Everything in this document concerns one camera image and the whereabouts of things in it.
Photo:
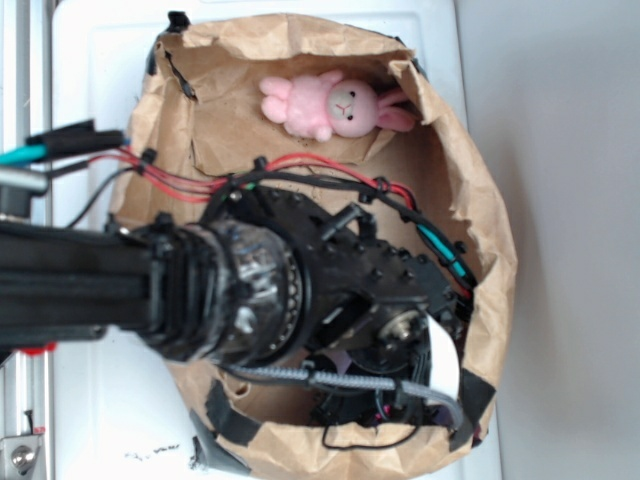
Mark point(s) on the pink plush bunny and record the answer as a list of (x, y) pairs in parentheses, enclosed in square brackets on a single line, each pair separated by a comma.
[(318, 107)]

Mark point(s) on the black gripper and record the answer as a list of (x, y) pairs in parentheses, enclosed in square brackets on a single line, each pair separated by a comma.
[(307, 279)]

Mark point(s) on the aluminium frame rail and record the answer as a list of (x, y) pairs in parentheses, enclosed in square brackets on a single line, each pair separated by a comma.
[(26, 370)]

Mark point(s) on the metal corner bracket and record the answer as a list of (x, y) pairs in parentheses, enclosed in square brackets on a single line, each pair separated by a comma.
[(22, 457)]

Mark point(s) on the brown paper bag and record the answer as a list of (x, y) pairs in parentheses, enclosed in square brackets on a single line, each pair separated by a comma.
[(428, 189)]

